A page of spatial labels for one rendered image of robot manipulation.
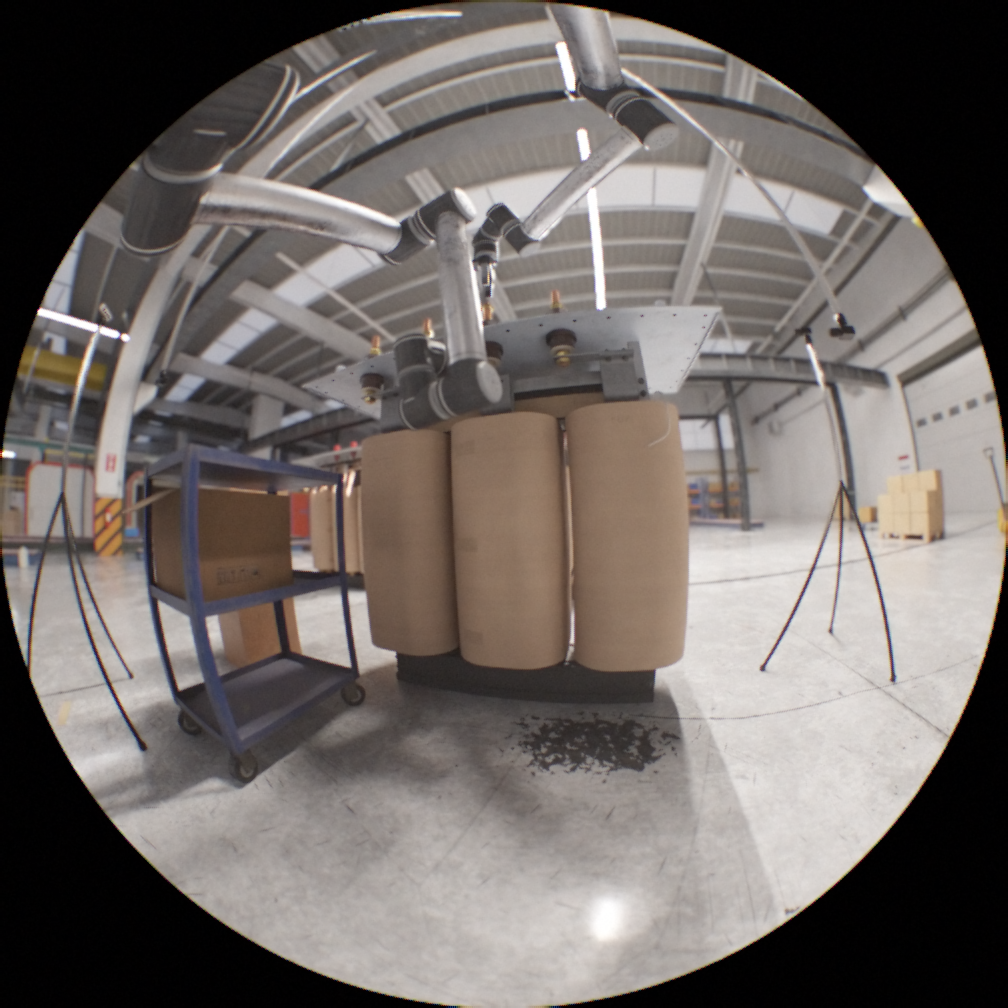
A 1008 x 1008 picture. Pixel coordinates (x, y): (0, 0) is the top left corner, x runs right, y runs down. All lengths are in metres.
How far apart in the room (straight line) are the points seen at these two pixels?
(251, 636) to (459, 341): 1.55
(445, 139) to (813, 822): 5.06
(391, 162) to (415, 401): 3.97
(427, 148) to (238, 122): 3.77
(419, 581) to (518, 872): 0.98
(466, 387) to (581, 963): 1.18
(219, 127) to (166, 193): 0.17
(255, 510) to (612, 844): 1.25
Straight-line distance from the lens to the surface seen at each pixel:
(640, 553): 1.01
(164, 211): 0.87
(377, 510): 1.28
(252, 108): 0.75
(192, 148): 0.78
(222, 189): 0.93
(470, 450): 1.10
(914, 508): 6.36
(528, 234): 1.43
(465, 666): 1.38
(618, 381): 1.13
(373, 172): 4.65
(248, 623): 1.73
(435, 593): 1.23
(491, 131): 4.31
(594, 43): 1.17
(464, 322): 0.85
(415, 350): 0.90
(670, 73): 10.19
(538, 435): 1.08
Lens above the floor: 0.72
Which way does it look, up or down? 3 degrees up
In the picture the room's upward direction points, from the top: 2 degrees counter-clockwise
